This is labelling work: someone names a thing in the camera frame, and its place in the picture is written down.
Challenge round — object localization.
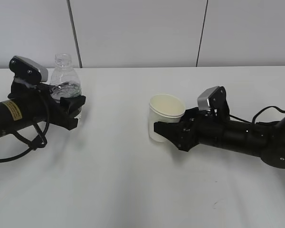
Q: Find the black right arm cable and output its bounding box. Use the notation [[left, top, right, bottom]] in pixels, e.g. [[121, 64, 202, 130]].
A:
[[228, 105, 285, 124]]

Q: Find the white paper cup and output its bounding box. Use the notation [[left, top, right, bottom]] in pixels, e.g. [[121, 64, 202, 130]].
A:
[[148, 94, 186, 143]]

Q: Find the clear water bottle green label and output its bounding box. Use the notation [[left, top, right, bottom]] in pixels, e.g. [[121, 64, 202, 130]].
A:
[[49, 53, 83, 119]]

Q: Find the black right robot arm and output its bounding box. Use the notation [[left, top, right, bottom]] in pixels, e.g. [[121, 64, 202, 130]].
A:
[[153, 105, 285, 169]]

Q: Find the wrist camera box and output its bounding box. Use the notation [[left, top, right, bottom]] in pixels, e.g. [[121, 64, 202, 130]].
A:
[[197, 86, 230, 118], [9, 56, 48, 85]]

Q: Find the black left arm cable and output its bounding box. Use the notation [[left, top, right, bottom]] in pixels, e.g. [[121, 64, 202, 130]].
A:
[[0, 84, 53, 163]]

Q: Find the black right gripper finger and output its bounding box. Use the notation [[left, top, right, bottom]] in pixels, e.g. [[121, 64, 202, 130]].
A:
[[153, 122, 183, 143]]

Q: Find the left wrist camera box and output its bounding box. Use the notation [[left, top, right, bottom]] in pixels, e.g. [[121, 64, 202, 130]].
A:
[[9, 56, 48, 85]]

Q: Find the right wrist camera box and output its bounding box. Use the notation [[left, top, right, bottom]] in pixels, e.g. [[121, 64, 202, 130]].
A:
[[197, 86, 230, 118]]

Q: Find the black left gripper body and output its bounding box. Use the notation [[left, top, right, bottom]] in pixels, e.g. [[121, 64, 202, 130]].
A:
[[7, 78, 69, 131]]

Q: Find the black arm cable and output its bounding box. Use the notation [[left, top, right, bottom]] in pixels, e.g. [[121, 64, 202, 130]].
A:
[[228, 105, 285, 124], [0, 84, 53, 163]]

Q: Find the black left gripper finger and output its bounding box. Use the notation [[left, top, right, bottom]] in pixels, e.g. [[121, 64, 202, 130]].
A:
[[60, 95, 86, 130]]

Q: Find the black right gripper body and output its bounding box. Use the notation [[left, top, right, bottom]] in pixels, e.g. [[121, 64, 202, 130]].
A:
[[173, 107, 226, 152]]

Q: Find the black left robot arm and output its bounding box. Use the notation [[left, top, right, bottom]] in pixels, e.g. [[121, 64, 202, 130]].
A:
[[0, 81, 86, 138]]

